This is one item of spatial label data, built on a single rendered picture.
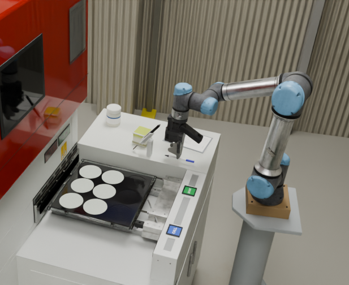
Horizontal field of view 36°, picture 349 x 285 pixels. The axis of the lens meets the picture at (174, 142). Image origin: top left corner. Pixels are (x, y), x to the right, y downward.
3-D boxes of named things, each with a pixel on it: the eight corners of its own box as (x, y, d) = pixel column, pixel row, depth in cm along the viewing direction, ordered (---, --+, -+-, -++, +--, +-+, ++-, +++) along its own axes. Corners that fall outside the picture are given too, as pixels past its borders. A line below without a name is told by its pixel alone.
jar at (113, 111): (104, 125, 266) (104, 108, 261) (108, 118, 272) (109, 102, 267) (117, 128, 265) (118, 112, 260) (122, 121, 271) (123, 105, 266)
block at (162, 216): (148, 217, 226) (148, 212, 224) (150, 212, 229) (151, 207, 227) (166, 222, 225) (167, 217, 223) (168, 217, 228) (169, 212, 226)
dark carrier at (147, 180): (50, 207, 224) (50, 206, 223) (82, 162, 252) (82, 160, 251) (129, 227, 218) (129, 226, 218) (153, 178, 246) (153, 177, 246)
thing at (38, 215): (33, 222, 222) (32, 204, 216) (76, 163, 258) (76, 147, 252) (37, 223, 222) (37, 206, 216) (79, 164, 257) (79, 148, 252)
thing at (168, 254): (150, 279, 206) (152, 253, 199) (183, 193, 251) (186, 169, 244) (173, 285, 205) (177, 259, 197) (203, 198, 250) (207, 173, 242)
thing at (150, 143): (138, 155, 248) (139, 130, 241) (140, 150, 251) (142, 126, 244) (150, 158, 247) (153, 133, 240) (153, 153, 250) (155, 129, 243)
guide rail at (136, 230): (51, 213, 231) (51, 207, 230) (53, 210, 233) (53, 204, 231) (163, 241, 224) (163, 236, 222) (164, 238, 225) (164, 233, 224)
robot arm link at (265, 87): (316, 62, 214) (210, 77, 241) (308, 71, 205) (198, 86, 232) (322, 89, 218) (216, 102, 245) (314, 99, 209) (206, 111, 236)
